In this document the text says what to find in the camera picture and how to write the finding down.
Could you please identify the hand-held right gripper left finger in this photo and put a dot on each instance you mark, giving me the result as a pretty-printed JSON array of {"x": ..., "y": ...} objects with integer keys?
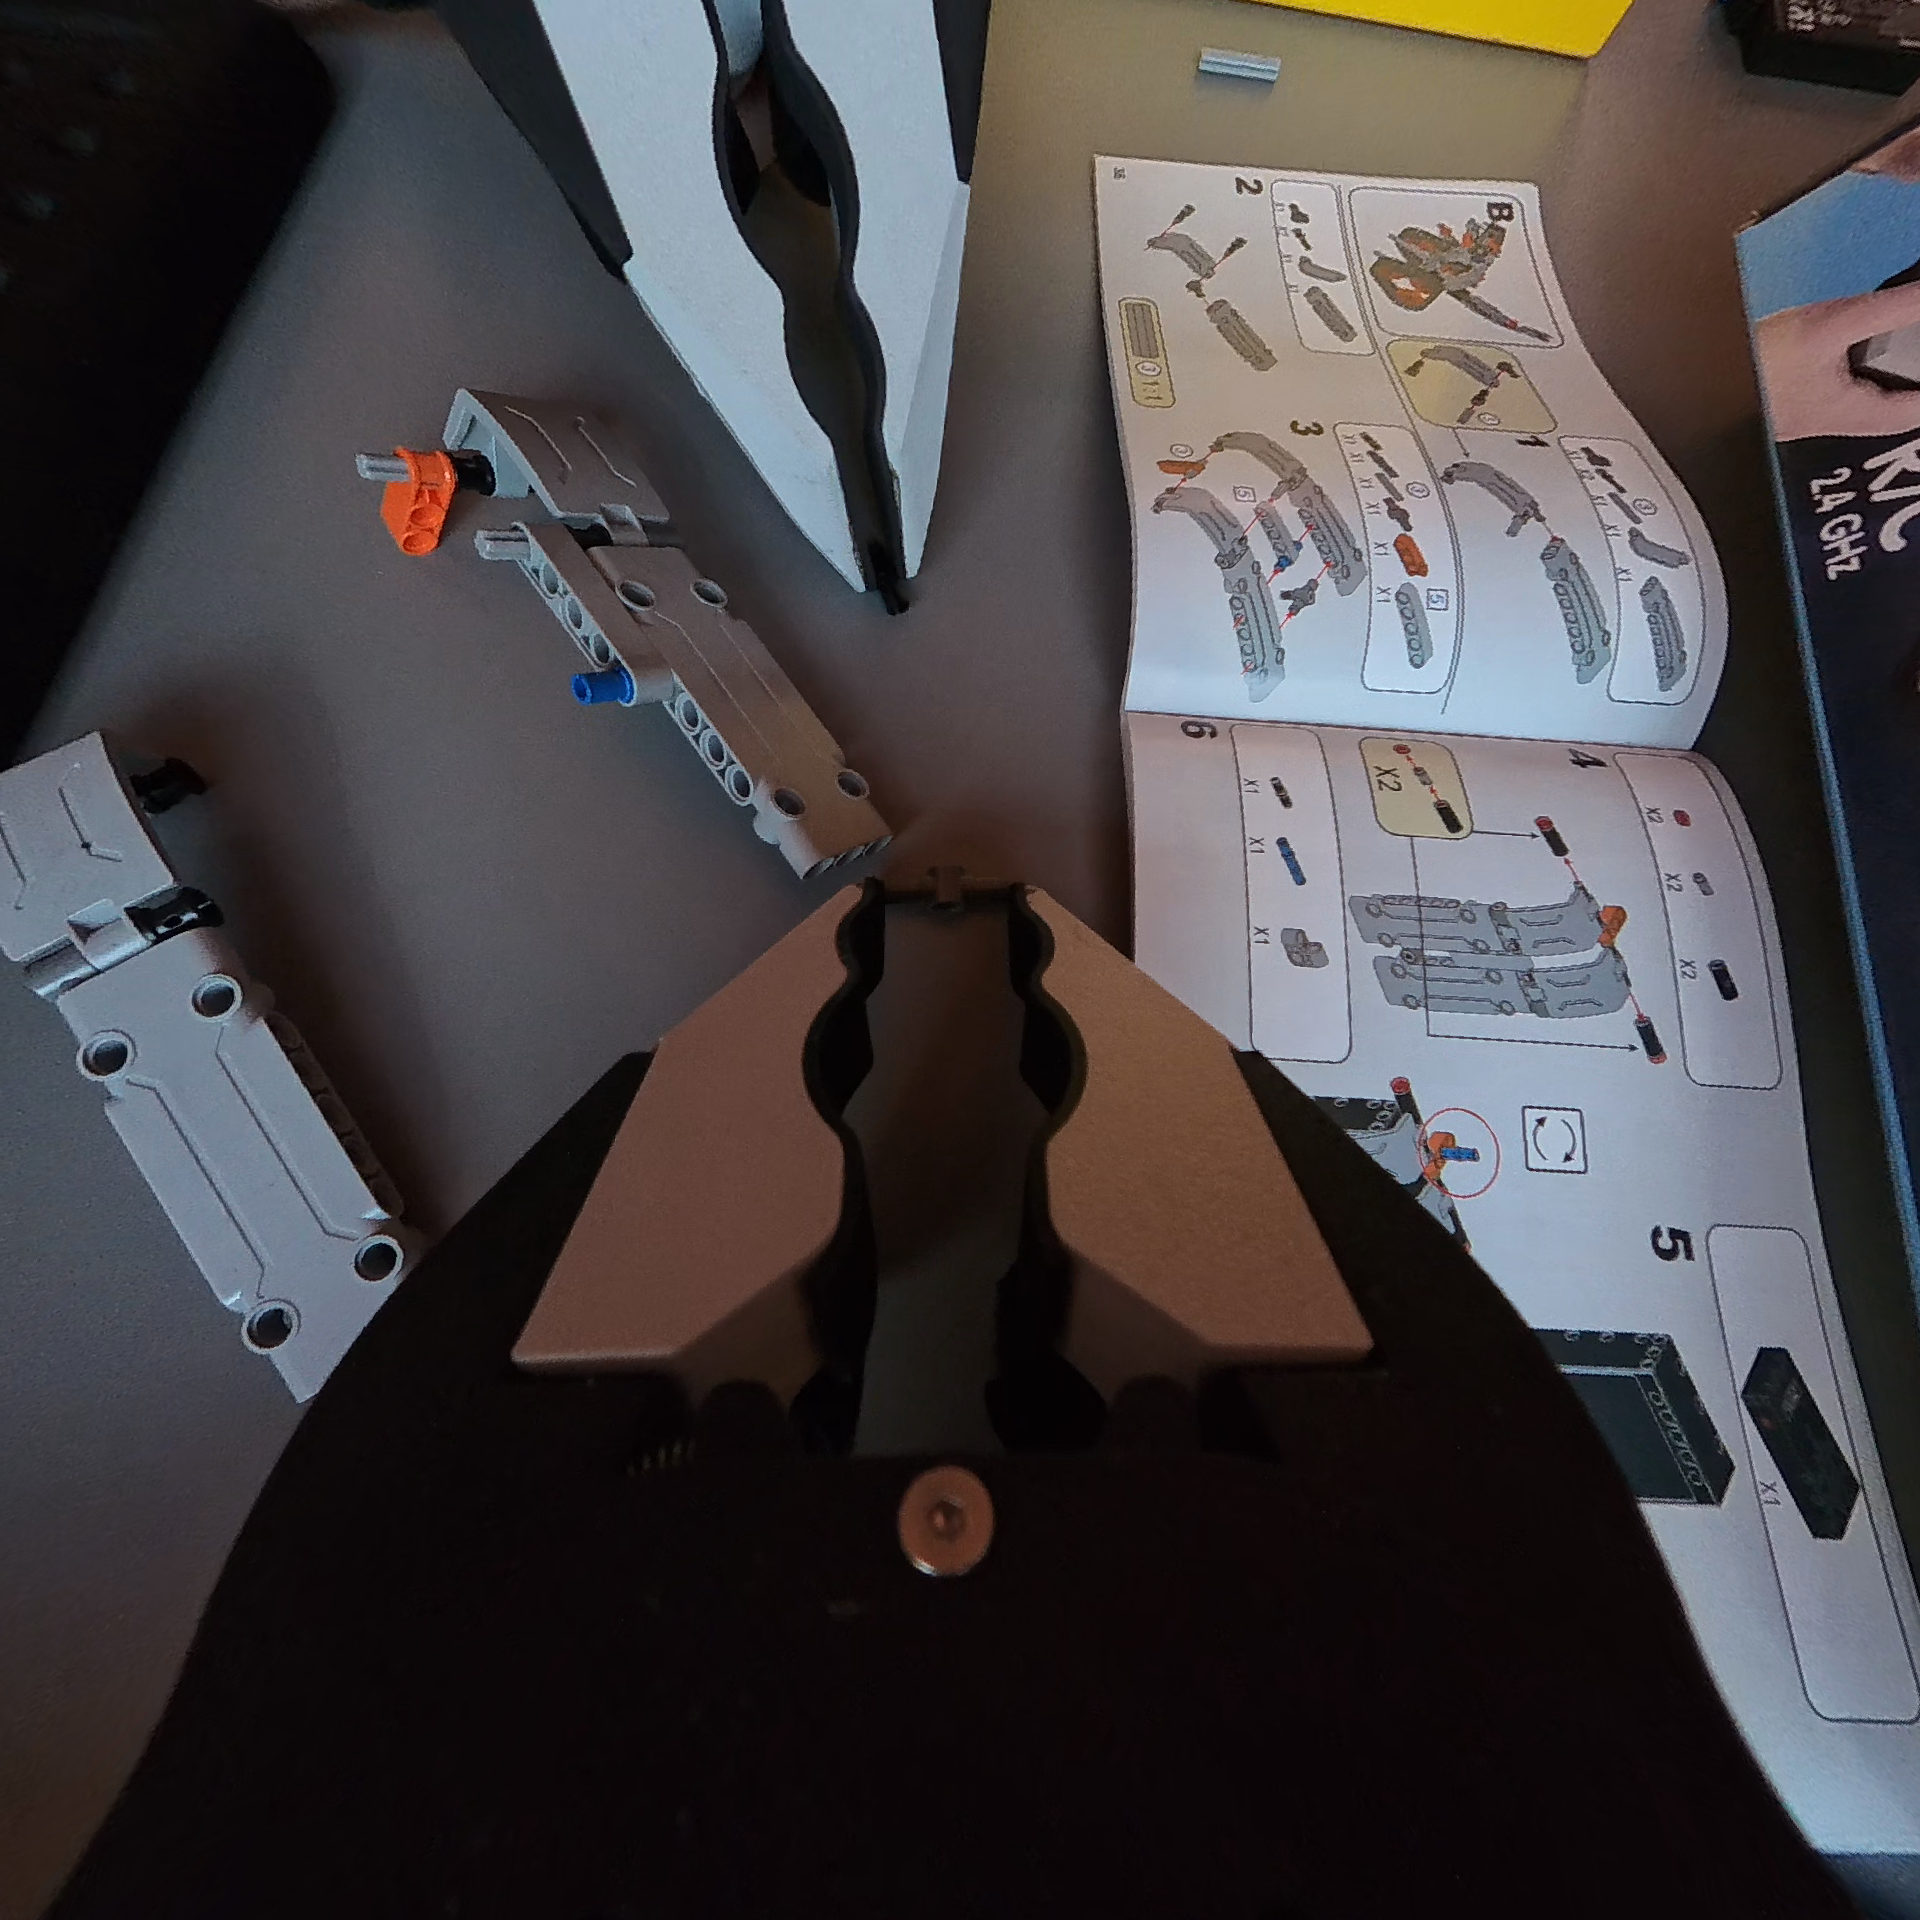
[{"x": 692, "y": 1201}]

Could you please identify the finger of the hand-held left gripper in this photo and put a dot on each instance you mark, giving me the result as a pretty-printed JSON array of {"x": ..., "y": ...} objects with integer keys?
[
  {"x": 661, "y": 150},
  {"x": 916, "y": 150}
]

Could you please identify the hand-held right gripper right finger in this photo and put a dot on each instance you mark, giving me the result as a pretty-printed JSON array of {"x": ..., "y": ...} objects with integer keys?
[{"x": 1200, "y": 1201}]

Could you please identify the grey connector pin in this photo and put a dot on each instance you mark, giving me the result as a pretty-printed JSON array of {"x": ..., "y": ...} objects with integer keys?
[{"x": 945, "y": 884}]

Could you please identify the black connector pin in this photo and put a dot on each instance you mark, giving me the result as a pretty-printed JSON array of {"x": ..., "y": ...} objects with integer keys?
[{"x": 896, "y": 599}]

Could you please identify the blue connector pin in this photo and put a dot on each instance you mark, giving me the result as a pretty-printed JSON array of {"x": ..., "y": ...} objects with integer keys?
[{"x": 599, "y": 690}]

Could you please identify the grey block assembly orange connector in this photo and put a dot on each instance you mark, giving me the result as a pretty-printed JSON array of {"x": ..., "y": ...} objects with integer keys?
[{"x": 721, "y": 674}]

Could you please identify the grey desk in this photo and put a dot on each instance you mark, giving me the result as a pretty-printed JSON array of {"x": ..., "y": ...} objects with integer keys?
[{"x": 495, "y": 974}]

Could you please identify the small light grey axle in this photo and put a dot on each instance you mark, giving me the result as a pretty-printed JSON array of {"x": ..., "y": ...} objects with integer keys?
[{"x": 1237, "y": 65}]

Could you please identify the black perforated chair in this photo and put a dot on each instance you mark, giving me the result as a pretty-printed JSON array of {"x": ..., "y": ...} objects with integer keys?
[{"x": 119, "y": 299}]

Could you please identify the grey panel block assembly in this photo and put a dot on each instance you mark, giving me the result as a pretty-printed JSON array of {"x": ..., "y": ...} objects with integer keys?
[{"x": 212, "y": 1079}]

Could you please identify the yellow plastic bin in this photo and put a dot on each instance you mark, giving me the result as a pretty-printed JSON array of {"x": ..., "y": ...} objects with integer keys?
[{"x": 1440, "y": 23}]

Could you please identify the white instruction booklet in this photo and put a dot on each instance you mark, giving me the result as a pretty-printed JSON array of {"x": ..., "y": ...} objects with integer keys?
[{"x": 1500, "y": 599}]

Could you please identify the blue robot kit box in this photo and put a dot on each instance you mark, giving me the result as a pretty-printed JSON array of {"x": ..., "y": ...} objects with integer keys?
[{"x": 1861, "y": 674}]

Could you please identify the black battery box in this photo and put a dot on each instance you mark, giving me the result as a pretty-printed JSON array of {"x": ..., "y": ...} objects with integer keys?
[{"x": 1830, "y": 38}]

